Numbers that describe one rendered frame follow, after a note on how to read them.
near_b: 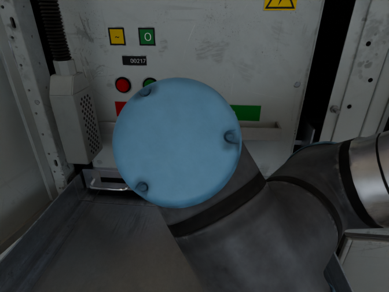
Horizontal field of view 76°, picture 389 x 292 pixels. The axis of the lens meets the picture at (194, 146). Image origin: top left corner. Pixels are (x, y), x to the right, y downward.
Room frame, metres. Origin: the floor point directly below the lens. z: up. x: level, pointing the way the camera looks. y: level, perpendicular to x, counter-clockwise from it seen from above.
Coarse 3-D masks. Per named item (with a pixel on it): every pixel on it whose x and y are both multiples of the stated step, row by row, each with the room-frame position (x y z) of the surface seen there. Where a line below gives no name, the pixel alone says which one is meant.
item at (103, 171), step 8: (88, 168) 0.54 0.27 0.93; (96, 168) 0.54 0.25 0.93; (104, 168) 0.54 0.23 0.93; (112, 168) 0.54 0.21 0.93; (88, 176) 0.53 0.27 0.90; (104, 176) 0.53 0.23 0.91; (112, 176) 0.53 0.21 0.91; (120, 176) 0.52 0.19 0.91; (264, 176) 0.50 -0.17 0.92; (88, 184) 0.53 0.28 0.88; (104, 184) 0.53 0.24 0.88; (112, 184) 0.53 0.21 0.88; (120, 184) 0.52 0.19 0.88
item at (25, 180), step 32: (0, 32) 0.50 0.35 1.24; (0, 64) 0.50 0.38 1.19; (0, 96) 0.48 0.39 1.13; (0, 128) 0.46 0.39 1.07; (32, 128) 0.50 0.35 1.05; (0, 160) 0.44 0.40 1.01; (32, 160) 0.50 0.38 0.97; (0, 192) 0.41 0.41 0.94; (32, 192) 0.48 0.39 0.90; (0, 224) 0.39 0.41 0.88
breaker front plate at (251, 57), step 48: (96, 0) 0.54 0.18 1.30; (144, 0) 0.53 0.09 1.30; (192, 0) 0.52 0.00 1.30; (240, 0) 0.51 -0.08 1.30; (96, 48) 0.54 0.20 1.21; (144, 48) 0.53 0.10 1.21; (192, 48) 0.52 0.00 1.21; (240, 48) 0.51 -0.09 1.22; (288, 48) 0.50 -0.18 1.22; (96, 96) 0.54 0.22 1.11; (240, 96) 0.51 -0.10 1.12; (288, 96) 0.50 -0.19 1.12; (288, 144) 0.50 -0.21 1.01
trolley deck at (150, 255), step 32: (96, 224) 0.42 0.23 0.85; (128, 224) 0.42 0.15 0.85; (160, 224) 0.42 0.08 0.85; (64, 256) 0.34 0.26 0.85; (96, 256) 0.34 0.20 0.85; (128, 256) 0.34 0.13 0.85; (160, 256) 0.34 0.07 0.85; (64, 288) 0.27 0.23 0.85; (96, 288) 0.27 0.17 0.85; (128, 288) 0.27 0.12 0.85; (160, 288) 0.27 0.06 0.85; (192, 288) 0.27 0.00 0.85
